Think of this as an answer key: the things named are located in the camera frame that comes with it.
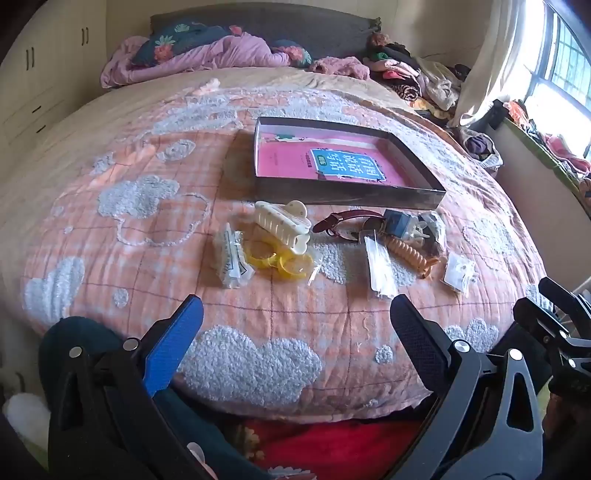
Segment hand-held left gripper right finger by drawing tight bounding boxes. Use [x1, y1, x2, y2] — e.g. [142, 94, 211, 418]
[390, 294, 546, 480]

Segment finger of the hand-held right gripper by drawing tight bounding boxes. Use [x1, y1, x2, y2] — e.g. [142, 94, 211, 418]
[512, 296, 591, 365]
[538, 276, 591, 324]

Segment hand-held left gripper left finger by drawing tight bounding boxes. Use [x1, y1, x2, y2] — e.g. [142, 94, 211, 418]
[48, 295, 218, 480]

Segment long clear plastic packet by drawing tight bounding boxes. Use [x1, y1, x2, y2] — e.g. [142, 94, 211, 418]
[364, 235, 400, 298]

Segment hair clip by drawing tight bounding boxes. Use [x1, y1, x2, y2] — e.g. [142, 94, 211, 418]
[212, 223, 254, 289]

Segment clear bubble hair claw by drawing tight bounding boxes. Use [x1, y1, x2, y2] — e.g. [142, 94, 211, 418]
[409, 210, 448, 257]

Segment small blue box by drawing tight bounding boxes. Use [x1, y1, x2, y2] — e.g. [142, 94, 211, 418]
[384, 209, 414, 241]

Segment cream hair claw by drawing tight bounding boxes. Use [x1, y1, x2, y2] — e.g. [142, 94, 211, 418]
[254, 200, 314, 256]

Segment small white earring packet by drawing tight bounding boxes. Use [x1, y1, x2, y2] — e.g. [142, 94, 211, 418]
[441, 251, 478, 296]

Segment person's leg dark trousers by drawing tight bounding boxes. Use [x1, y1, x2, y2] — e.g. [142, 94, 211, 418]
[39, 316, 269, 480]

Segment red cloth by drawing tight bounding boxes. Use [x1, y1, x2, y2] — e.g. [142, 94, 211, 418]
[231, 418, 426, 480]

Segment yellow bangles in clear packet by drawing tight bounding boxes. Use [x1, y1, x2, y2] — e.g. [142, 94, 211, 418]
[242, 237, 324, 283]

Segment clothes on windowsill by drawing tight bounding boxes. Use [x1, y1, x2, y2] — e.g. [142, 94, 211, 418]
[489, 99, 591, 199]

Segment bag of clothes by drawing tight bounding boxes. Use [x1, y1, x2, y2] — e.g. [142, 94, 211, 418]
[455, 124, 504, 174]

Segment pink book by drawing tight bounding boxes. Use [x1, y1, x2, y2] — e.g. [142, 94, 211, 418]
[257, 131, 416, 188]

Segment window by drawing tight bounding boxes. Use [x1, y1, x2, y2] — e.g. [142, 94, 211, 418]
[526, 0, 591, 153]

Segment cream curtain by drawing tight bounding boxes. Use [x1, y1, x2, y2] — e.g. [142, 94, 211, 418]
[448, 0, 550, 127]

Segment pile of clothes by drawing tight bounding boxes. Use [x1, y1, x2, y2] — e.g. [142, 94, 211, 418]
[367, 32, 472, 125]

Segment pink fuzzy cloth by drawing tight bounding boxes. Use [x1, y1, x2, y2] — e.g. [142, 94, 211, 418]
[309, 56, 370, 79]

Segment purple quilt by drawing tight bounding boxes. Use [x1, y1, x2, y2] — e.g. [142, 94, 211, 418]
[100, 34, 291, 88]

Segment large dark floral pillow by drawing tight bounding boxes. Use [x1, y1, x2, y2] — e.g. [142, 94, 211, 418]
[131, 21, 232, 65]

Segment cream wardrobe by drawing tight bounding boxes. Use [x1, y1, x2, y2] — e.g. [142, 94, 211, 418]
[0, 0, 112, 162]

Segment small dark floral pillow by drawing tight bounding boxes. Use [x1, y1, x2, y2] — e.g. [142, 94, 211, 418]
[270, 41, 312, 65]

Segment grey padded headboard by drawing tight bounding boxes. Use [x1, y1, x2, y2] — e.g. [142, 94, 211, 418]
[150, 4, 382, 47]

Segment orange spiral hair tie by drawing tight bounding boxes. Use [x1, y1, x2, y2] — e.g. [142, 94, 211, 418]
[385, 235, 440, 278]

